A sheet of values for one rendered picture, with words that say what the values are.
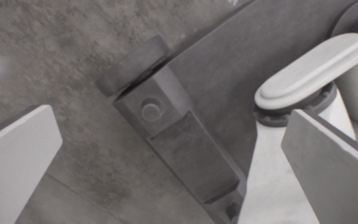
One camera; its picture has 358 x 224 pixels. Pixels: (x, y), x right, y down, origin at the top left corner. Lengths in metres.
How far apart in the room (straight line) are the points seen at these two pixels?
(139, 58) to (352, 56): 0.36
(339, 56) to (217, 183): 0.38
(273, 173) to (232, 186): 0.28
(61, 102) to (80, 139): 0.13
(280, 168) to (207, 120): 0.24
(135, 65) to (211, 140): 0.24
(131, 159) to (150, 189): 0.14
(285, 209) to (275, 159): 0.11
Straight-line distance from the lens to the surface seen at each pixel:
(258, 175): 0.32
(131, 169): 0.76
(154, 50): 0.45
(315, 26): 0.56
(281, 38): 0.52
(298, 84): 0.37
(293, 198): 0.24
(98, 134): 0.72
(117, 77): 0.44
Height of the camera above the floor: 0.62
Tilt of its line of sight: 70 degrees down
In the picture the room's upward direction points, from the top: 167 degrees clockwise
